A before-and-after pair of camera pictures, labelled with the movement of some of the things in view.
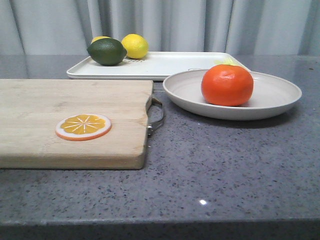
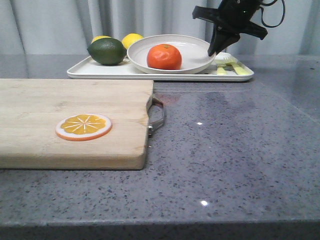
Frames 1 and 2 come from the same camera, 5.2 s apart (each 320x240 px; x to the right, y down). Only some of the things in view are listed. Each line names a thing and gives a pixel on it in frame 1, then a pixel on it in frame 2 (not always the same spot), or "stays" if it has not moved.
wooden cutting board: (30, 110) stays
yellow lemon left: (98, 38) stays
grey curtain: (63, 27) stays
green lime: (106, 51) stays
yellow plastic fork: (231, 60) to (241, 69)
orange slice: (83, 127) stays
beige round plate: (230, 92) to (194, 52)
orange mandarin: (227, 85) to (164, 56)
